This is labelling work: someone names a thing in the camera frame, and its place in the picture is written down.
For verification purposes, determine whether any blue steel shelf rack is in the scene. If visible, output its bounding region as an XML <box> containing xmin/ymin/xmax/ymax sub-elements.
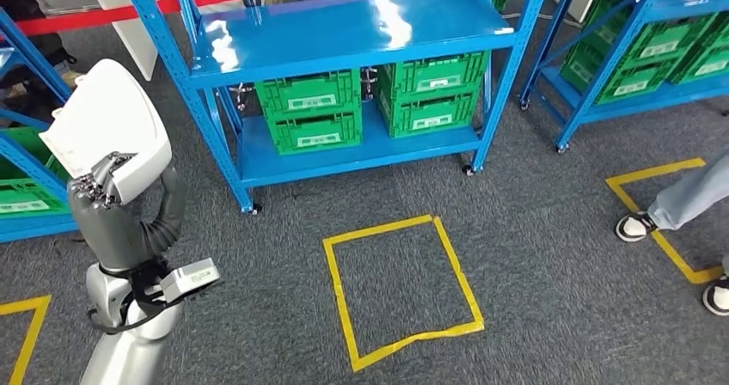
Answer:
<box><xmin>0</xmin><ymin>6</ymin><xmax>82</xmax><ymax>245</ymax></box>
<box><xmin>116</xmin><ymin>0</ymin><xmax>554</xmax><ymax>217</ymax></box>
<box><xmin>519</xmin><ymin>0</ymin><xmax>729</xmax><ymax>156</ymax></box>

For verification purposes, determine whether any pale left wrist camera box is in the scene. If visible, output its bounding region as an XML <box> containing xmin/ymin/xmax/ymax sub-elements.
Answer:
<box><xmin>127</xmin><ymin>257</ymin><xmax>223</xmax><ymax>319</ymax></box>

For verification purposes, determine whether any white board panel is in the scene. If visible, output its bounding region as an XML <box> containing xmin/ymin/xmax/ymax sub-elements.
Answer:
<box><xmin>82</xmin><ymin>0</ymin><xmax>160</xmax><ymax>83</ymax></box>

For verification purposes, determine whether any red barrier belt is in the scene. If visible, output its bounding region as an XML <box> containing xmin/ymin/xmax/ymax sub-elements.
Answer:
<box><xmin>14</xmin><ymin>0</ymin><xmax>463</xmax><ymax>38</ymax></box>

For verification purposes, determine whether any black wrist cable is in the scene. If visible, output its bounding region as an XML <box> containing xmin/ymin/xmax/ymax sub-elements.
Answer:
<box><xmin>85</xmin><ymin>290</ymin><xmax>185</xmax><ymax>336</ymax></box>

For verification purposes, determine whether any white plastic shell part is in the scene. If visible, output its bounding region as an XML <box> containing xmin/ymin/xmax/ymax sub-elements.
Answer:
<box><xmin>38</xmin><ymin>58</ymin><xmax>175</xmax><ymax>206</ymax></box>

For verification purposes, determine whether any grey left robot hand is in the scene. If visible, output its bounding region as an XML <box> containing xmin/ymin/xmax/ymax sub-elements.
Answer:
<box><xmin>66</xmin><ymin>150</ymin><xmax>189</xmax><ymax>272</ymax></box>

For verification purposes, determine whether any yellow floor tape square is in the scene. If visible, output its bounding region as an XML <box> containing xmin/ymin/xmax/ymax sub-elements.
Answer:
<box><xmin>604</xmin><ymin>156</ymin><xmax>726</xmax><ymax>286</ymax></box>
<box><xmin>0</xmin><ymin>294</ymin><xmax>52</xmax><ymax>385</ymax></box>

